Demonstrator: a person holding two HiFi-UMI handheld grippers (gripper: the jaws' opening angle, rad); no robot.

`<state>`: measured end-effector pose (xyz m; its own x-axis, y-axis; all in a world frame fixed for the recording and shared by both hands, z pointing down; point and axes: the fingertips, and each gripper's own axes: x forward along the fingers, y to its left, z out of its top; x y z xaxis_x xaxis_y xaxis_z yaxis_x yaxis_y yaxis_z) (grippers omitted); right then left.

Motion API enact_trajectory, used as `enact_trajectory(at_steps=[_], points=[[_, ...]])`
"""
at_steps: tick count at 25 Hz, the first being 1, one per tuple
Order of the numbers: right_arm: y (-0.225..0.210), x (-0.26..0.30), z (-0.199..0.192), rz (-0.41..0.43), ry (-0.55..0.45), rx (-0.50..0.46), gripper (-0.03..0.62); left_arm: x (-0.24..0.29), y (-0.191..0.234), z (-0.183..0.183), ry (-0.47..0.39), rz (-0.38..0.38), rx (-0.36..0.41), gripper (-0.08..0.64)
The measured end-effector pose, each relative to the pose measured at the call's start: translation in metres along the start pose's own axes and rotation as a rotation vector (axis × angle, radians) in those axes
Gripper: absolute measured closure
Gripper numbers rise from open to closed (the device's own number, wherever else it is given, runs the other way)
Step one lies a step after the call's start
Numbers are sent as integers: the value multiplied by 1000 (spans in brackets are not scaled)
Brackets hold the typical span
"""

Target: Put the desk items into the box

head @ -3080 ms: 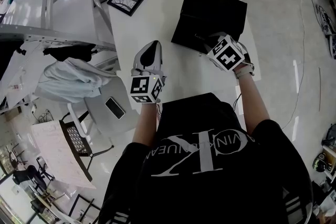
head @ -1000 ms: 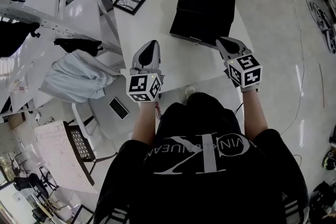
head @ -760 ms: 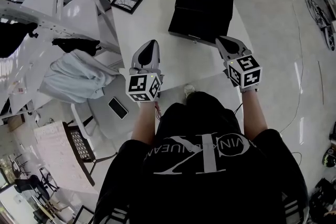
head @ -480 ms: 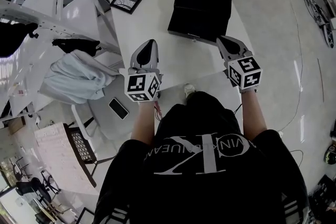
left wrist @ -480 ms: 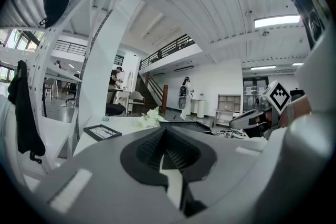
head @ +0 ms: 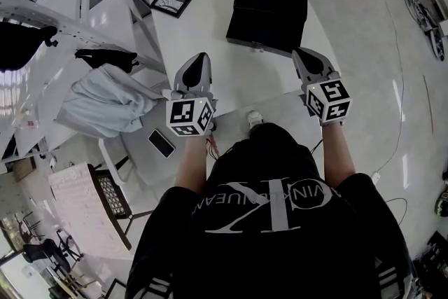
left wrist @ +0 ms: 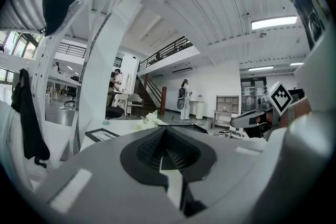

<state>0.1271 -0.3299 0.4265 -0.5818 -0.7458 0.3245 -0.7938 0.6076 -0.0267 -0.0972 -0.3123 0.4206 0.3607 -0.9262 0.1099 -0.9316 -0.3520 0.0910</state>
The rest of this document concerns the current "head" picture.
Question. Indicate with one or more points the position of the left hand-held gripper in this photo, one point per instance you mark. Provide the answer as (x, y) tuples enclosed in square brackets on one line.
[(182, 112)]

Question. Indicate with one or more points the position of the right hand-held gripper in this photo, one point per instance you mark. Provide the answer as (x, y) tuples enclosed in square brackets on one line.
[(330, 101)]

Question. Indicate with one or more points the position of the black box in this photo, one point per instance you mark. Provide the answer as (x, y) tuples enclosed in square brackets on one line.
[(269, 10)]

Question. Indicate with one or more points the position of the person's left forearm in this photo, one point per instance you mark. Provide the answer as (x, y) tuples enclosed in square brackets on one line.
[(190, 161)]

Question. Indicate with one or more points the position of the person's right forearm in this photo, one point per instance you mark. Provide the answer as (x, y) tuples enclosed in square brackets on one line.
[(337, 154)]

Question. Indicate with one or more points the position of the grey white office chair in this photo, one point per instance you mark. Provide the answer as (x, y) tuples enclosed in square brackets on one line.
[(140, 157)]

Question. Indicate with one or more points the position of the brown cardboard piece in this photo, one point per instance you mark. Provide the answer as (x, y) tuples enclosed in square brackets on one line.
[(24, 171)]

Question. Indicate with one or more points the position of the black mesh office chair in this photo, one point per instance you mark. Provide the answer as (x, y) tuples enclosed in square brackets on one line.
[(45, 252)]

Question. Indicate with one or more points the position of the person's left hand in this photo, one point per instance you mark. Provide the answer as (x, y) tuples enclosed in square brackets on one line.
[(189, 94)]

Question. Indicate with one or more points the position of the white square table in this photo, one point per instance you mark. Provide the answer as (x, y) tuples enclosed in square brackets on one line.
[(203, 42)]

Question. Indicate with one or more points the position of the person's white shoe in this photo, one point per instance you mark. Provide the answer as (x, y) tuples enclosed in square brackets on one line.
[(255, 119)]

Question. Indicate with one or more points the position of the black smartphone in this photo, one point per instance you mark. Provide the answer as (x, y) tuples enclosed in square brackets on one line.
[(161, 143)]

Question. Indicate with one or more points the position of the person's dark trousers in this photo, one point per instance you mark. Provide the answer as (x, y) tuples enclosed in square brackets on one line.
[(273, 143)]

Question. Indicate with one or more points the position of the light blue cloth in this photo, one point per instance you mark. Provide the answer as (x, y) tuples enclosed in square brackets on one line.
[(105, 105)]

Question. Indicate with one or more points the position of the thin brown stick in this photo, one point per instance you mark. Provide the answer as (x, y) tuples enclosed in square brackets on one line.
[(427, 103)]

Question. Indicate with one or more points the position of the white power strip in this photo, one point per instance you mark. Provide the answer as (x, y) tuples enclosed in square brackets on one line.
[(375, 177)]

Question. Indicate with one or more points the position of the black metal lattice table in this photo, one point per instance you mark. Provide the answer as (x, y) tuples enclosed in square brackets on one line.
[(112, 192)]

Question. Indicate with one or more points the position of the long white desk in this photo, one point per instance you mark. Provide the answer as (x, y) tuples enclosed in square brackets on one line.
[(52, 28)]

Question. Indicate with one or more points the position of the pink patterned tablecloth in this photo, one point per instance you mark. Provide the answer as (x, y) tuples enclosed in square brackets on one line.
[(84, 213)]

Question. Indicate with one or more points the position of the black green round device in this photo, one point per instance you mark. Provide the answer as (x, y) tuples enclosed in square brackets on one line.
[(441, 203)]

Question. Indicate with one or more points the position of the person's black printed t-shirt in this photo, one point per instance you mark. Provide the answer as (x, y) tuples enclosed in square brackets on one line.
[(273, 255)]

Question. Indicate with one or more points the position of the black equipment pile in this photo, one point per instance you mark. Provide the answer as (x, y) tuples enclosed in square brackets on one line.
[(434, 262)]

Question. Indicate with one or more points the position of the wooden stool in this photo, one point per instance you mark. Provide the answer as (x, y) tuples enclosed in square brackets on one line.
[(77, 281)]

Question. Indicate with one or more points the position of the black picture frame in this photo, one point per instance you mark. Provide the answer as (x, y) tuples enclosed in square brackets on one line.
[(171, 2)]

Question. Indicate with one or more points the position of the black metal frame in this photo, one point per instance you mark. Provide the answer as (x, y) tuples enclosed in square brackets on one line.
[(115, 288)]

